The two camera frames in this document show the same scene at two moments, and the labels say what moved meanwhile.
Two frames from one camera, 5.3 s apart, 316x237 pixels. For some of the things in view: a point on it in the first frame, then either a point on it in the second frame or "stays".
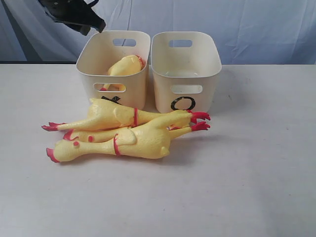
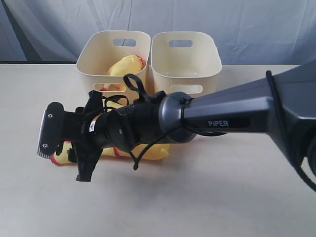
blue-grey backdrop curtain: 251,32 stays
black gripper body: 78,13 → 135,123
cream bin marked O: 185,65 stays
